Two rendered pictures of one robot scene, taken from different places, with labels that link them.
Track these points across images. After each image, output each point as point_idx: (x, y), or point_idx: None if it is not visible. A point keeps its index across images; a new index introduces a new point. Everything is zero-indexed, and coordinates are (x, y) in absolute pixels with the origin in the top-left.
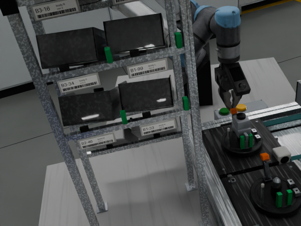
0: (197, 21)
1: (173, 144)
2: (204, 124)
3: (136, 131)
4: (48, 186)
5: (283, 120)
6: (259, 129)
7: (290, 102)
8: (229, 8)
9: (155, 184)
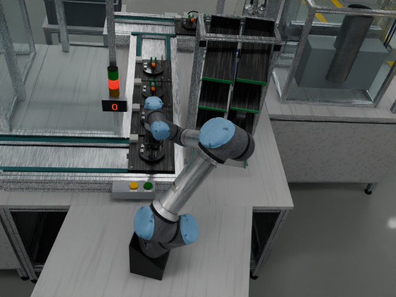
0: (170, 122)
1: (191, 198)
2: (168, 179)
3: None
4: (285, 187)
5: (111, 169)
6: (134, 160)
7: (76, 215)
8: (151, 100)
9: None
